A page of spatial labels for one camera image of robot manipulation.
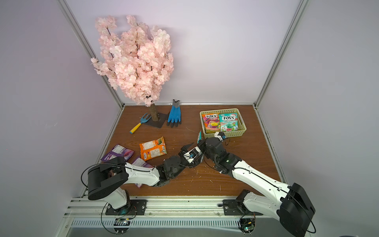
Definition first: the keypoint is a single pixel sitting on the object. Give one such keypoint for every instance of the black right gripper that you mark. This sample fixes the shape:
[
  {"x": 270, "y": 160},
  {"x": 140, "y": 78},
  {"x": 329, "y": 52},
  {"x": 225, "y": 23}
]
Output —
[{"x": 209, "y": 140}]

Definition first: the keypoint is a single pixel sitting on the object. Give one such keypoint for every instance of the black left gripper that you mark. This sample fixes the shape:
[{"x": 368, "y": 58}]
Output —
[{"x": 183, "y": 149}]

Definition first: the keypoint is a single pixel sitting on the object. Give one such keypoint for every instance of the orange candy bag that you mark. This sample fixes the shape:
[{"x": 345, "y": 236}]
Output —
[
  {"x": 211, "y": 123},
  {"x": 153, "y": 149}
]

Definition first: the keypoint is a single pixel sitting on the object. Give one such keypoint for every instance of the teal candy bag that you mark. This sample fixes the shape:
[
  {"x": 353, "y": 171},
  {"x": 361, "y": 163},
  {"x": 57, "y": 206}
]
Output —
[
  {"x": 228, "y": 122},
  {"x": 199, "y": 137}
]

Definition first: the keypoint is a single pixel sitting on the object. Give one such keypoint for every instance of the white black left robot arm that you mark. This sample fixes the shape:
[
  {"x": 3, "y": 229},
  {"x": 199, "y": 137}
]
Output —
[{"x": 105, "y": 179}]

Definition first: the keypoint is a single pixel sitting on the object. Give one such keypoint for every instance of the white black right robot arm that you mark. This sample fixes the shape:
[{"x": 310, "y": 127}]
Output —
[{"x": 289, "y": 204}]

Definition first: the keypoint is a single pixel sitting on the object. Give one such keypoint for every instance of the light green plastic basket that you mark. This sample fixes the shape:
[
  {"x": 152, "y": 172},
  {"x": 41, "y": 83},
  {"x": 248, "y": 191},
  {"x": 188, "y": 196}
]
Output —
[{"x": 241, "y": 125}]

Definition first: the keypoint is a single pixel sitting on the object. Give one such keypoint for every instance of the blue black garden glove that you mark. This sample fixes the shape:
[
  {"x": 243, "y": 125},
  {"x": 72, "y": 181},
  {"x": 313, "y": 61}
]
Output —
[{"x": 174, "y": 117}]

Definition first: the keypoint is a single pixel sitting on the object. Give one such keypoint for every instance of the purple candy bag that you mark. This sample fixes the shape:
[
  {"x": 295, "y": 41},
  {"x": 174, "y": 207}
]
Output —
[
  {"x": 118, "y": 151},
  {"x": 140, "y": 164}
]

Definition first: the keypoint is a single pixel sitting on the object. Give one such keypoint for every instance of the teal yellow garden fork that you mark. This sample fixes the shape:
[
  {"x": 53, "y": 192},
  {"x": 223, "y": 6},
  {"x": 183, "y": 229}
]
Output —
[{"x": 145, "y": 118}]

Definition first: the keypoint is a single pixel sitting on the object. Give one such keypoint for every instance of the right green circuit board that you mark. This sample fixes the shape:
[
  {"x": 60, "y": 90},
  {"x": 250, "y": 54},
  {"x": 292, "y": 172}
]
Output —
[{"x": 247, "y": 225}]

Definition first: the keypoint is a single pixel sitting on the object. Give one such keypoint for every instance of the green circuit board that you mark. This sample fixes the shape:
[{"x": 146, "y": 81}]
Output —
[
  {"x": 121, "y": 225},
  {"x": 247, "y": 225}
]

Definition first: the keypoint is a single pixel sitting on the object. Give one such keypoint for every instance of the left green circuit board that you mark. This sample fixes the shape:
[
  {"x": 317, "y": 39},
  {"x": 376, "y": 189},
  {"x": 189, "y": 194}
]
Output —
[{"x": 121, "y": 225}]

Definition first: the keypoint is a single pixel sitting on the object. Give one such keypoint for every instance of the pink blossom artificial tree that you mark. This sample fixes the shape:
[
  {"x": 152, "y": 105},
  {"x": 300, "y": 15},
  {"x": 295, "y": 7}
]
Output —
[{"x": 138, "y": 62}]

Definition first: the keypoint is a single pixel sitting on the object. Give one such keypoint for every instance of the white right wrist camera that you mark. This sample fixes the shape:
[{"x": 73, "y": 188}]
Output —
[{"x": 220, "y": 135}]

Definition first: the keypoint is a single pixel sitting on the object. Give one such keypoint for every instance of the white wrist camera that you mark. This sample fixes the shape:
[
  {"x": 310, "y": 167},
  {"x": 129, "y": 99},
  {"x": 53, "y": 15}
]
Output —
[
  {"x": 220, "y": 135},
  {"x": 194, "y": 157}
]

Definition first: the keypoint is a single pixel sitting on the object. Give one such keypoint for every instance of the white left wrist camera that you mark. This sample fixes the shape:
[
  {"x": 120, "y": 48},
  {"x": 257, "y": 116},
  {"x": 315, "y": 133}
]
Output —
[{"x": 194, "y": 157}]

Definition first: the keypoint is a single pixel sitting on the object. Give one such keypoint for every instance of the dark metal tree base plate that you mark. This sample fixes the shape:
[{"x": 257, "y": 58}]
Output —
[{"x": 158, "y": 124}]

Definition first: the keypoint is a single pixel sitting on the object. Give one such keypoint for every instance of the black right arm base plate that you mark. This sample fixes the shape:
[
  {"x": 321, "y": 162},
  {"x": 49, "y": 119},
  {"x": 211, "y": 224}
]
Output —
[{"x": 233, "y": 207}]

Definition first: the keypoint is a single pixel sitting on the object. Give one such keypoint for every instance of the aluminium mounting rail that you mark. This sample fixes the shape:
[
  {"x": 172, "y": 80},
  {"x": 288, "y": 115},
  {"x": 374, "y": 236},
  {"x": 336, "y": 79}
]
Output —
[{"x": 161, "y": 212}]

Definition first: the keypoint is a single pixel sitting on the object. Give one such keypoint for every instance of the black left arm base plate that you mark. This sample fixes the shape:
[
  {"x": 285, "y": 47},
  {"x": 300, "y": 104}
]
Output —
[{"x": 136, "y": 207}]

